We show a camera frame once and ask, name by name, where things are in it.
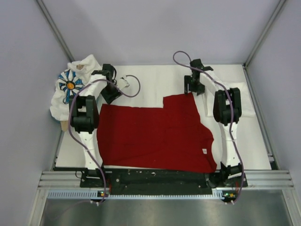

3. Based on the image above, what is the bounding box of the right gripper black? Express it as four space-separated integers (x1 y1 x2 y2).
184 75 205 96

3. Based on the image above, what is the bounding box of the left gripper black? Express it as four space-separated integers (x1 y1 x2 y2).
100 81 122 105

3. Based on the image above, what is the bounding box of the red t shirt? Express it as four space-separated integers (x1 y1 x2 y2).
97 94 217 173

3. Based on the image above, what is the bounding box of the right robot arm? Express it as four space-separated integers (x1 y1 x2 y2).
184 59 244 188

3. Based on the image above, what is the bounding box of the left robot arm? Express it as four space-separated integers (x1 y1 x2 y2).
68 64 121 170

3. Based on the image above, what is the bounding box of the white crumpled t shirt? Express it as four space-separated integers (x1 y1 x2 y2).
67 54 102 81

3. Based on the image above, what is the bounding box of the white flower print t shirt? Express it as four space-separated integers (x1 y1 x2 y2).
50 69 90 121

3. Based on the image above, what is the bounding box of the tan t shirt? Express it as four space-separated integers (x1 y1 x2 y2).
58 69 86 132

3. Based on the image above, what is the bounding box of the folded white t shirt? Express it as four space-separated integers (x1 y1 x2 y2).
202 79 255 117

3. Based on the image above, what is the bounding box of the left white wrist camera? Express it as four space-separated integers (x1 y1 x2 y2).
117 75 130 90

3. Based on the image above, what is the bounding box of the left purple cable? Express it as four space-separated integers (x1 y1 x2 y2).
67 74 141 205

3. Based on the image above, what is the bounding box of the purple cable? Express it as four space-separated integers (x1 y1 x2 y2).
173 50 245 205
67 74 141 205

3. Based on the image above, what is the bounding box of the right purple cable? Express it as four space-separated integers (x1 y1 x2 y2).
173 50 245 205

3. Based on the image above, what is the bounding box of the left aluminium frame post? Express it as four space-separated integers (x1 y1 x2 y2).
35 0 75 62

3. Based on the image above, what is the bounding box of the aluminium frame post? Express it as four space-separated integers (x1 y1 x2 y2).
35 0 75 62
243 0 288 69

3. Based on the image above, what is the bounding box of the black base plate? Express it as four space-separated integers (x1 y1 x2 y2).
80 169 241 195

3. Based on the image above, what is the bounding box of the right aluminium frame post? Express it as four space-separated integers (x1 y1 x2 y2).
243 0 288 69

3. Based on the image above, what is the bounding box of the grey slotted cable duct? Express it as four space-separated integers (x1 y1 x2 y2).
47 189 236 201

